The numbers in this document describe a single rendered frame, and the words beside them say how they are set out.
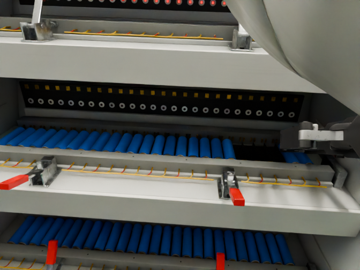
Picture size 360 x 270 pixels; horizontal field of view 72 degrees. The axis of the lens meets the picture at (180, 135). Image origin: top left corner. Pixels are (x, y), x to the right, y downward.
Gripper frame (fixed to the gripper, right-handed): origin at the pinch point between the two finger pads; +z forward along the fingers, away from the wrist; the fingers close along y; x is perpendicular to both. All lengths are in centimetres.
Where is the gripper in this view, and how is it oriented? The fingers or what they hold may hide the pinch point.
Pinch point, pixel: (304, 143)
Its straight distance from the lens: 41.5
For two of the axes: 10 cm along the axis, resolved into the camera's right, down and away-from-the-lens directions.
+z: 0.3, 0.6, 10.0
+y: -10.0, -0.6, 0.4
